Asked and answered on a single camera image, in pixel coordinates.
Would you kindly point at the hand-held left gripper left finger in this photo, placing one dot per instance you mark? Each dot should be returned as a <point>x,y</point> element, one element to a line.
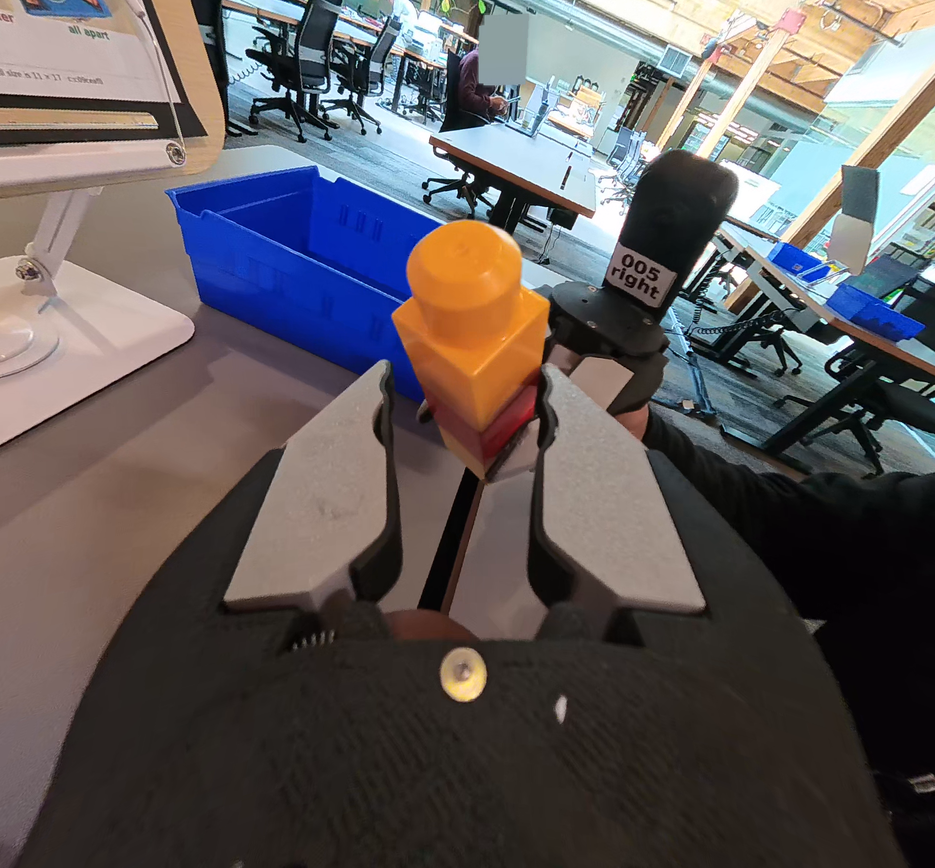
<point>314,517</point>

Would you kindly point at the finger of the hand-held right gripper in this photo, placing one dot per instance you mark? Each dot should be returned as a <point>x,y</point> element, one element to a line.
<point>599,386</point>
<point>424,412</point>

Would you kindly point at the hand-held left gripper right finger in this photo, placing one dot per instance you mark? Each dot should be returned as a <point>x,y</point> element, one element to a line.
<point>613,517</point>

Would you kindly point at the yellow building block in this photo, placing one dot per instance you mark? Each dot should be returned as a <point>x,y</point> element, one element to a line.
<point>467,451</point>
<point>467,364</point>

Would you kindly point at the blue plastic bin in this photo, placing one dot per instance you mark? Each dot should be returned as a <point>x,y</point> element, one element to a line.
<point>292,276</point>

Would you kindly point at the person's right forearm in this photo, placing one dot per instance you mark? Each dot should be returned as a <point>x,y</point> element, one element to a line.
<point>803,517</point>

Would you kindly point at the person's right hand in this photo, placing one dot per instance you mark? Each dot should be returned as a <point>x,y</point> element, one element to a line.
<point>637,424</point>

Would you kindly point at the small blue bin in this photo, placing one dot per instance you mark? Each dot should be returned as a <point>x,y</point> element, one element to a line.
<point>803,261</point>
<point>873,313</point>

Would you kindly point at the grey topped desk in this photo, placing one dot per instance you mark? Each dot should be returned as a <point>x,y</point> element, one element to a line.
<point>526,166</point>

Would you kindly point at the grey upright board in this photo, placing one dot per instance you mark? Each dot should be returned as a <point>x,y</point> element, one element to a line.
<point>854,225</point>

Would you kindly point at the white document stand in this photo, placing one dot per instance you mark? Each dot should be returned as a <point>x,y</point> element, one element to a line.
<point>109,349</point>

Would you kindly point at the long wooden desk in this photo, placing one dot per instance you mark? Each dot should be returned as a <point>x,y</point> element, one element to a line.
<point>906,353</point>

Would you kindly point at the black office chair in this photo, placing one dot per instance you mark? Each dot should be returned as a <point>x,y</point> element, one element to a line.
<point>314,42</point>
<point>376,64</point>

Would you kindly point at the black backing sheet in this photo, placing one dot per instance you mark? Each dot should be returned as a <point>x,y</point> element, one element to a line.
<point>191,124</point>

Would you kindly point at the printed instruction sheet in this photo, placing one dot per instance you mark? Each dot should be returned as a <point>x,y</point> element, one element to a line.
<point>44,50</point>

